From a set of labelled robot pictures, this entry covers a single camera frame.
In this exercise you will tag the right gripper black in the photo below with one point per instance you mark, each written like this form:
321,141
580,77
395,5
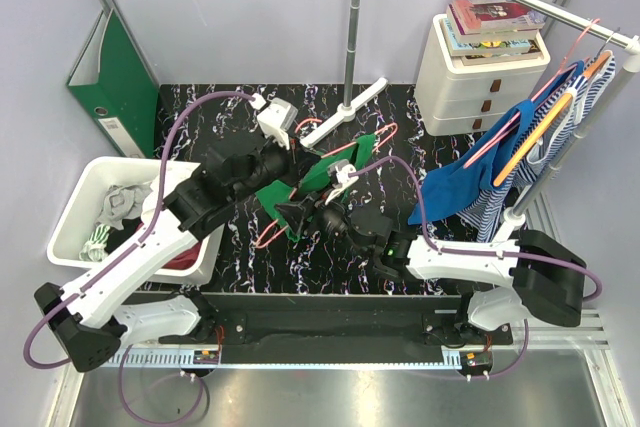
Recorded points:
297,213

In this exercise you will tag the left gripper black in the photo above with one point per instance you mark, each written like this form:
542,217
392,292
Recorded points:
291,158

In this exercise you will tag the green tank top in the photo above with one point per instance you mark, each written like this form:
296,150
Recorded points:
316,180

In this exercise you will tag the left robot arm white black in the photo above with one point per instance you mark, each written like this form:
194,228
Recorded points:
90,317

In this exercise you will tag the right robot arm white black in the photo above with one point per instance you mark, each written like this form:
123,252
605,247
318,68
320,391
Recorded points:
531,275

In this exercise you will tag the blue tank top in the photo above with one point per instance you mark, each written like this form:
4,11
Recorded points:
453,187

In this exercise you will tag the orange wooden hanger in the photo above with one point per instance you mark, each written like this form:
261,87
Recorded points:
561,104

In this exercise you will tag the blue white striped top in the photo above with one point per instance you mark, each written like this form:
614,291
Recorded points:
485,213

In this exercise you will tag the white garment in bin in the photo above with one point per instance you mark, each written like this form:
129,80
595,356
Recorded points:
150,202

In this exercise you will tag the maroon garment in bin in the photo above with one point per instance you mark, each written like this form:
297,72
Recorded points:
184,260

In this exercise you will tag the grey garment in bin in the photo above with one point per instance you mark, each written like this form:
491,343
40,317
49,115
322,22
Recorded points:
122,203

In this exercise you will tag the white laundry bin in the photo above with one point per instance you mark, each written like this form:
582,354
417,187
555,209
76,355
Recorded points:
84,205

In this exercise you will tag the metal clothes rack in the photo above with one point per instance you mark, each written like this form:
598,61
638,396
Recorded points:
513,217

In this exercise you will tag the green lever arch binder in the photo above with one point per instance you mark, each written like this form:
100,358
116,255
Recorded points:
112,85

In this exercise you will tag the white three-drawer unit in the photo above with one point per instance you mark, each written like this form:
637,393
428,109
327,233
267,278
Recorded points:
455,98

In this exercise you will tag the green white striped garment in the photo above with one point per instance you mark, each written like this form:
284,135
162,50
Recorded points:
94,249

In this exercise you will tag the middle book teal cover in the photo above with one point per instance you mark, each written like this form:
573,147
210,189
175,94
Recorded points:
454,40

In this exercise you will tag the top book pink cover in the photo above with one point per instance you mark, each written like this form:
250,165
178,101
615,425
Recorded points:
493,16

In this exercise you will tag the bottom book yellow black cover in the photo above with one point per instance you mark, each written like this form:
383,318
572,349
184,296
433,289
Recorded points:
494,52

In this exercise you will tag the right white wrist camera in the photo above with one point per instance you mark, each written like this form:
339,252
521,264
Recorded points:
343,176

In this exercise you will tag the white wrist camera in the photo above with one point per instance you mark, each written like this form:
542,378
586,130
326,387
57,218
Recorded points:
343,176
274,118

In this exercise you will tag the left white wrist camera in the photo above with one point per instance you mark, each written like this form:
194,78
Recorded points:
274,118

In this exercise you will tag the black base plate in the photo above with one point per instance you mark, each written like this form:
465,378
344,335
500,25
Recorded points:
335,330

